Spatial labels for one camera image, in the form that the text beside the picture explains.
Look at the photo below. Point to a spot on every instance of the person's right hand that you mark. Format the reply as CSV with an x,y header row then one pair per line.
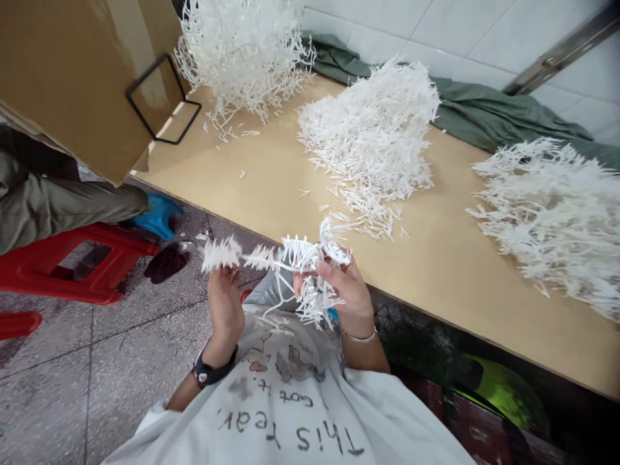
x,y
349,300

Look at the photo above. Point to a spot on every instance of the person's left hand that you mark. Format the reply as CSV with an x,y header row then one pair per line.
x,y
225,310

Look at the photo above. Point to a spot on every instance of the person's left fingers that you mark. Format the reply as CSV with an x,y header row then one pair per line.
x,y
223,278

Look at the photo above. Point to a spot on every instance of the white plastic sprue branch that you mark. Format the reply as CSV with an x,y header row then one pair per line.
x,y
298,256

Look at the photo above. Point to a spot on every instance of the person's legs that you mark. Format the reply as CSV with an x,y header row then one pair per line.
x,y
269,290

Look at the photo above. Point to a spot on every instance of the dark shoe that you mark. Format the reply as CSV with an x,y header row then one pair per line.
x,y
164,264

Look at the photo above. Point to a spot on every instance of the blue plastic stool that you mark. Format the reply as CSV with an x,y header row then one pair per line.
x,y
162,215

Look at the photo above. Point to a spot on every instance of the person's body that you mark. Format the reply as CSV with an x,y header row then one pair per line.
x,y
290,416

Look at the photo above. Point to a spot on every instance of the red plastic stool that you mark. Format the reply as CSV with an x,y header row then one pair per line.
x,y
17,324
34,271

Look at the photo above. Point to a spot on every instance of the pile of white plastic pieces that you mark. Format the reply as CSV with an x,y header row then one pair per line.
x,y
370,135

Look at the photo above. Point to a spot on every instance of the tall pile of white sprues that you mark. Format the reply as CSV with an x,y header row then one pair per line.
x,y
242,53

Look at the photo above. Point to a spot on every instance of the brown cardboard box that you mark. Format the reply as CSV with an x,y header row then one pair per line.
x,y
68,77

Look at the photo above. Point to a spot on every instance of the dark red crate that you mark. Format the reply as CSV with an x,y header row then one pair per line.
x,y
474,431

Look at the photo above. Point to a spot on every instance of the yellow-green plastic container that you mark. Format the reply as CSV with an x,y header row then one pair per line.
x,y
508,392

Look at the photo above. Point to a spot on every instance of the green cloth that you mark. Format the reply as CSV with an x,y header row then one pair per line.
x,y
489,114

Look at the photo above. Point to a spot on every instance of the wide heap of white sprues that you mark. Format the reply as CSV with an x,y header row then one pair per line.
x,y
552,218

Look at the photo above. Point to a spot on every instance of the metal rail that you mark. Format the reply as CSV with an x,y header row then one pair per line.
x,y
562,51

